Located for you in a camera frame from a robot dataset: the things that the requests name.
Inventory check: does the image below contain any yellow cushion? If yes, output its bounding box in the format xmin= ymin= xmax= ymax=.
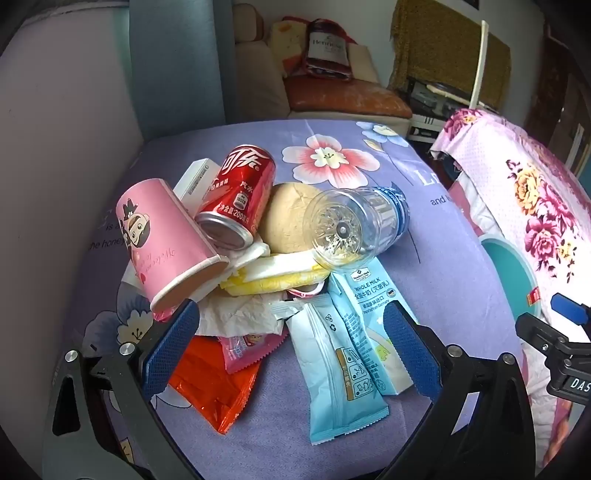
xmin=270 ymin=17 xmax=310 ymax=77

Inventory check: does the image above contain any teal trash bin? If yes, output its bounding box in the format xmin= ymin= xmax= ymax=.
xmin=478 ymin=233 xmax=543 ymax=319

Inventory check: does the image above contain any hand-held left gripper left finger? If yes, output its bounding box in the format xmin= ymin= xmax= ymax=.
xmin=41 ymin=299 xmax=204 ymax=480

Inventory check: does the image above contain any white tissue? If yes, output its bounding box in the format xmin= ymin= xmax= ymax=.
xmin=122 ymin=240 xmax=289 ymax=337

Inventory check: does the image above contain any pink floral blanket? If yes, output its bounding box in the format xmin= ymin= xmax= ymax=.
xmin=429 ymin=108 xmax=591 ymax=462

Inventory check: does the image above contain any light blue milk carton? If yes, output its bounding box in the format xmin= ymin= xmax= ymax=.
xmin=327 ymin=256 xmax=416 ymax=397

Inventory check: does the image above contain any red orange plastic wrapper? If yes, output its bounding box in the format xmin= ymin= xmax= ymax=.
xmin=168 ymin=335 xmax=259 ymax=435

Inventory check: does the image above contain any white medicine box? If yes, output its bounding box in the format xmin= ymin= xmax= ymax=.
xmin=173 ymin=158 xmax=222 ymax=215

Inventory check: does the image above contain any rose pink quilt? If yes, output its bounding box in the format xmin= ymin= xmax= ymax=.
xmin=445 ymin=178 xmax=498 ymax=241

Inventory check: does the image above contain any red printed bag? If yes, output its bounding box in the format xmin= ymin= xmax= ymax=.
xmin=302 ymin=18 xmax=354 ymax=81

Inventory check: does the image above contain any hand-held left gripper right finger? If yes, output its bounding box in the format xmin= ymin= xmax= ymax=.
xmin=374 ymin=305 xmax=550 ymax=480

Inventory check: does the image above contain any pink snack wrapper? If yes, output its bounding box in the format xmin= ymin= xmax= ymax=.
xmin=219 ymin=330 xmax=284 ymax=374

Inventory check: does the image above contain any black electronic device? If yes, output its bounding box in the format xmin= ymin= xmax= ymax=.
xmin=405 ymin=76 xmax=497 ymax=116

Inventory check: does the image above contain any yellow patterned cloth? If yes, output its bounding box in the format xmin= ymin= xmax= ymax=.
xmin=390 ymin=0 xmax=512 ymax=109

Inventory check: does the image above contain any white padded headboard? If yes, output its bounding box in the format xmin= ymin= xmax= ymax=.
xmin=0 ymin=0 xmax=145 ymax=296

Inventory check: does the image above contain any white pole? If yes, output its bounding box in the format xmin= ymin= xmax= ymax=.
xmin=468 ymin=19 xmax=489 ymax=112

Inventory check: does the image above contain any pink cartoon paper cup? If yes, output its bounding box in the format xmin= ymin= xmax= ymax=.
xmin=115 ymin=180 xmax=230 ymax=312

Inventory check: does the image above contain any beige brown leather sofa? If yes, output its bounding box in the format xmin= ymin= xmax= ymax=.
xmin=233 ymin=2 xmax=414 ymax=137

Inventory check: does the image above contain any round bread bun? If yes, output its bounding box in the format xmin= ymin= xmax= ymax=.
xmin=259 ymin=182 xmax=324 ymax=254

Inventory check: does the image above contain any yellow white patterned packet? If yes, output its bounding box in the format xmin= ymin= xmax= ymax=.
xmin=222 ymin=251 xmax=331 ymax=296

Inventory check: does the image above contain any purple floral bed sheet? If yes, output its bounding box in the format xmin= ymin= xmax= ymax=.
xmin=69 ymin=119 xmax=536 ymax=480

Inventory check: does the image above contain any clear plastic bottle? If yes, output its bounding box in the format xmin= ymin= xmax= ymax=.
xmin=302 ymin=184 xmax=411 ymax=271

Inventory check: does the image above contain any red soda can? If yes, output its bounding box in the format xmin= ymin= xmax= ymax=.
xmin=194 ymin=144 xmax=277 ymax=250

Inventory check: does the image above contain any white low cabinet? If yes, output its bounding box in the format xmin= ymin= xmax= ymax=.
xmin=406 ymin=111 xmax=448 ymax=143

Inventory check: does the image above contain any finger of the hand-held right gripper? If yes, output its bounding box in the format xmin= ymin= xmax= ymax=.
xmin=515 ymin=313 xmax=591 ymax=367
xmin=550 ymin=292 xmax=591 ymax=326

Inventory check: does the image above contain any light blue snack wrapper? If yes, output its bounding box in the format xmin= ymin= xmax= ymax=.
xmin=272 ymin=298 xmax=391 ymax=446

